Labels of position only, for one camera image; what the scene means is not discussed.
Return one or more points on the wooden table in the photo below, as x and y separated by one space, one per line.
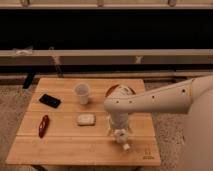
67 143

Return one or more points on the black smartphone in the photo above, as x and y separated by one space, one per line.
50 101

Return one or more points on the white labelled plastic bottle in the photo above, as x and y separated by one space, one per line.
121 138

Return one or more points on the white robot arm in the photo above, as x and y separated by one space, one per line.
193 97

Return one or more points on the red chip bag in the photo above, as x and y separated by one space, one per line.
43 126

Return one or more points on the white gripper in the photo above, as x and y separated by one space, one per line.
117 122

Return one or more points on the orange bowl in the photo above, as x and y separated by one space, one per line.
111 89

